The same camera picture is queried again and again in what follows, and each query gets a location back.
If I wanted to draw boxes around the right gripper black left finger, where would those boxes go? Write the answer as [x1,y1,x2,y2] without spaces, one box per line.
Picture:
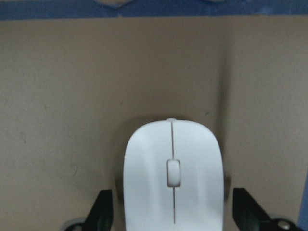
[84,190,113,231]

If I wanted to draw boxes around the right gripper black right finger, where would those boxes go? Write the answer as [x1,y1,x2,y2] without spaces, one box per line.
[232,188,271,231]

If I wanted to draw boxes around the white computer mouse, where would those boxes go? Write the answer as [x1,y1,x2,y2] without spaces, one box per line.
[123,119,224,231]

